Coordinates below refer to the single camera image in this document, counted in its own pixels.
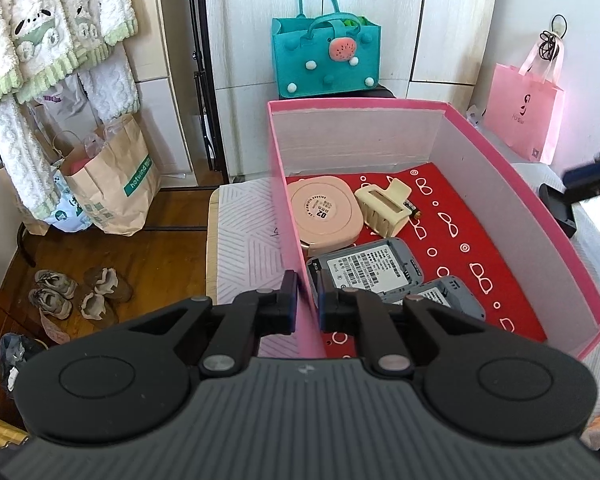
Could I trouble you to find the hanging white green towels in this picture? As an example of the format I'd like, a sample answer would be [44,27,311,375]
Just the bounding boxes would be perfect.
[0,0,141,223]

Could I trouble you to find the cream hair claw clip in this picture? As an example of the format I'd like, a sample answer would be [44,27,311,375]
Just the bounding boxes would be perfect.
[355,176,412,236]

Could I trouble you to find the red printed box liner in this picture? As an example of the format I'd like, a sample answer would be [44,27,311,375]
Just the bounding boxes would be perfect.
[285,162,548,361]

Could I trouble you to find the pink cardboard box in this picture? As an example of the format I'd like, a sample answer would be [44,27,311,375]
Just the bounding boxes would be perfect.
[266,98,600,361]

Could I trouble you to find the black cord bundle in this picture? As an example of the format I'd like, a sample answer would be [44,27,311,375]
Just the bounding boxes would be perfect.
[539,31,562,59]

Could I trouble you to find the grey sneaker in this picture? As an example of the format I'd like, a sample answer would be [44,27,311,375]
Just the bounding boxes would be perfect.
[34,269,78,300]
[28,287,73,320]

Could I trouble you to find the white plastic bag green print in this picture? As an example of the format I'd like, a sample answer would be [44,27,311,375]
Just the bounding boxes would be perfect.
[47,170,101,233]

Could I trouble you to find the grey labelled device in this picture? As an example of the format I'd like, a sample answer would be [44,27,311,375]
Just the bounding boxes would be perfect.
[306,237,425,301]
[414,275,487,322]

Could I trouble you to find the black suitcase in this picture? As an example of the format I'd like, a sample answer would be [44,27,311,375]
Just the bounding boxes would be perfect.
[279,85,397,101]

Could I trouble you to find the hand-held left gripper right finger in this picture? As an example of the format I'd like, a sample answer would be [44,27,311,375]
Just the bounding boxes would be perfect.
[317,272,488,378]

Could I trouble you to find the teal felt handbag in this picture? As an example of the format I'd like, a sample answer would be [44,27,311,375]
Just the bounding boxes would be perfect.
[271,0,382,100]

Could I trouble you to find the plain brown paper bag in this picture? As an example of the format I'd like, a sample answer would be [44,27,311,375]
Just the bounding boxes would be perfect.
[0,162,51,236]

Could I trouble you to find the brown paper bag green label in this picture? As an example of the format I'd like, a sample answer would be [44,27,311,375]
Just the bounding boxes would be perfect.
[50,112,162,237]

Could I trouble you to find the beige wooden cabinet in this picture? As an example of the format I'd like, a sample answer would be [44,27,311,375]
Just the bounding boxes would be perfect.
[115,0,196,188]

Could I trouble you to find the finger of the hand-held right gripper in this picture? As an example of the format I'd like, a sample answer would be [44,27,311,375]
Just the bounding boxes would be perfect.
[564,140,600,206]

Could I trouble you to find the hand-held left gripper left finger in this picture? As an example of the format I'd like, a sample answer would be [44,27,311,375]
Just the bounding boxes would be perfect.
[125,270,299,378]

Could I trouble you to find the clear plastic bag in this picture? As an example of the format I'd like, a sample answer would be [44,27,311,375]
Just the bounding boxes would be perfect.
[82,120,126,161]

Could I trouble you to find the dark blue plastic bag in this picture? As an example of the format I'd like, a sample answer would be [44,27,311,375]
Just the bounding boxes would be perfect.
[0,332,46,393]

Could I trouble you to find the white plastic bag purple print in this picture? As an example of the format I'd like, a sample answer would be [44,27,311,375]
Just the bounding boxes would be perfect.
[27,72,101,136]

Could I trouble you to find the pink rounded square case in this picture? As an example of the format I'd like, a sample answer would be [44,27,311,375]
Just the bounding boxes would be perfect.
[287,176,365,261]

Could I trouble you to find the pink tote bag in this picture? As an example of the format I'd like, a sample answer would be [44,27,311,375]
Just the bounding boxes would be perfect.
[481,32,566,163]

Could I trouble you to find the brown fleece slipper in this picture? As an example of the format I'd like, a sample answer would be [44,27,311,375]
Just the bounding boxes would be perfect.
[79,291,120,330]
[84,266,133,303]

